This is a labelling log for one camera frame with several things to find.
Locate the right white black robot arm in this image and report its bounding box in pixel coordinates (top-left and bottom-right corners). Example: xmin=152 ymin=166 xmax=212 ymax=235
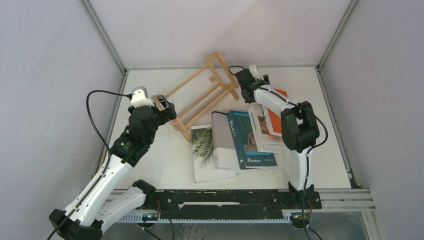
xmin=234 ymin=65 xmax=321 ymax=208

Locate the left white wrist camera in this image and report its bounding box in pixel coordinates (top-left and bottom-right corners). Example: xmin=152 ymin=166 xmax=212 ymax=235
xmin=130 ymin=86 xmax=154 ymax=108

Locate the right black camera cable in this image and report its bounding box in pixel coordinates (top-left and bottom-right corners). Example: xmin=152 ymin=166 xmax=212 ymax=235
xmin=228 ymin=65 xmax=329 ymax=240

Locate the black camera cable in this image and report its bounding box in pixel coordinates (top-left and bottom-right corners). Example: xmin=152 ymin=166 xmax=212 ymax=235
xmin=228 ymin=65 xmax=329 ymax=240
xmin=85 ymin=90 xmax=133 ymax=160

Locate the left black camera cable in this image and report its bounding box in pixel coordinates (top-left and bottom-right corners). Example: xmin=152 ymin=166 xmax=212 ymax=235
xmin=85 ymin=90 xmax=133 ymax=160

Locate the coffee cover white book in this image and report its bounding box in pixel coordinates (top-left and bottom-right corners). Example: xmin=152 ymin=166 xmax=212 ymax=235
xmin=248 ymin=104 xmax=287 ymax=154

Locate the wooden book rack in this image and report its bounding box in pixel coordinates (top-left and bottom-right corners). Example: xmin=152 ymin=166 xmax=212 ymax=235
xmin=153 ymin=51 xmax=241 ymax=143

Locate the aluminium frame rail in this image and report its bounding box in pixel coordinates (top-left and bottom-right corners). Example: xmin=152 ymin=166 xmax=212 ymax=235
xmin=79 ymin=188 xmax=377 ymax=213

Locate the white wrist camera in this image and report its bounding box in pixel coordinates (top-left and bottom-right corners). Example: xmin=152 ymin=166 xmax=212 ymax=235
xmin=248 ymin=64 xmax=262 ymax=80
xmin=130 ymin=86 xmax=154 ymax=108

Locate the grey white notebook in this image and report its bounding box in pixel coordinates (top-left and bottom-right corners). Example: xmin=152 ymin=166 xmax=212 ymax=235
xmin=211 ymin=111 xmax=241 ymax=172

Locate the teal Humor book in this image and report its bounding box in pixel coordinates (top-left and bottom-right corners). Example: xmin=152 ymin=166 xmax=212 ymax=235
xmin=226 ymin=110 xmax=278 ymax=171

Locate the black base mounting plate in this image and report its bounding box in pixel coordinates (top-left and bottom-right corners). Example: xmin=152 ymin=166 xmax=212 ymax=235
xmin=141 ymin=189 xmax=322 ymax=221

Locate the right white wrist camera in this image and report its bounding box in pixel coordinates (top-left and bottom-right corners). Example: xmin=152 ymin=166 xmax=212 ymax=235
xmin=248 ymin=64 xmax=262 ymax=80

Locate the orange cover book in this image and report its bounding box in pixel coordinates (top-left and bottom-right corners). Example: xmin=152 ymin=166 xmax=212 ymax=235
xmin=262 ymin=106 xmax=282 ymax=137

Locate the palm leaf white book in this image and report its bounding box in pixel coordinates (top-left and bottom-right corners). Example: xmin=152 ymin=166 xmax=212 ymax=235
xmin=190 ymin=124 xmax=236 ymax=184

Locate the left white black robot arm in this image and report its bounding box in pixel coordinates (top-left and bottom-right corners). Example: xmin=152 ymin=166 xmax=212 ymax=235
xmin=48 ymin=94 xmax=177 ymax=240

